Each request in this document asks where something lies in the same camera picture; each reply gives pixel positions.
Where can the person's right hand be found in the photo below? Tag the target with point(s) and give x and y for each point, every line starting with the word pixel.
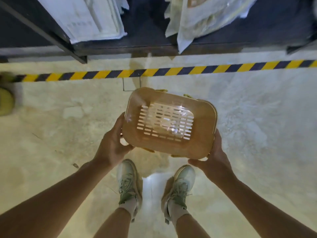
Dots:
pixel 218 166

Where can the person's left hand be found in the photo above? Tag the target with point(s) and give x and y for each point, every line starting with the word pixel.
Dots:
pixel 110 148

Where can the brown rectangular basket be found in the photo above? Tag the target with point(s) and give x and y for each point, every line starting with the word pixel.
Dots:
pixel 203 126

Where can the yellow rectangular basket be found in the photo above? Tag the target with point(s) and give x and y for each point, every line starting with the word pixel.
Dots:
pixel 6 101

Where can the person's left forearm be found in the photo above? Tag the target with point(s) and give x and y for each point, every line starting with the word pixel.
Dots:
pixel 49 205

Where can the person's left shoe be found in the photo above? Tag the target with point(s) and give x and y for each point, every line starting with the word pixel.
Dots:
pixel 127 183

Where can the person's shoe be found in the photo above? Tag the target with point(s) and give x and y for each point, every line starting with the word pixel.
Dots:
pixel 179 190
pixel 127 183

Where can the person's right shoe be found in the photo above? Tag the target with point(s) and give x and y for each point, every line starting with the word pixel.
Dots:
pixel 179 190

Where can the person's right leg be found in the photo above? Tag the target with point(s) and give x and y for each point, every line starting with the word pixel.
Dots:
pixel 190 228

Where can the person's leg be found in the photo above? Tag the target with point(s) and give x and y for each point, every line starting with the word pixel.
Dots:
pixel 190 228
pixel 114 225

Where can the person's left leg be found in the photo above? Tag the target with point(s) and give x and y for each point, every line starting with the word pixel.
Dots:
pixel 114 225

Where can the yellow black hazard tape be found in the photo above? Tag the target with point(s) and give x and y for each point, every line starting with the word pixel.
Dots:
pixel 173 71

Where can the pile of white flat packets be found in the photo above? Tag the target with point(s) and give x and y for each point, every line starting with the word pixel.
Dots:
pixel 86 19

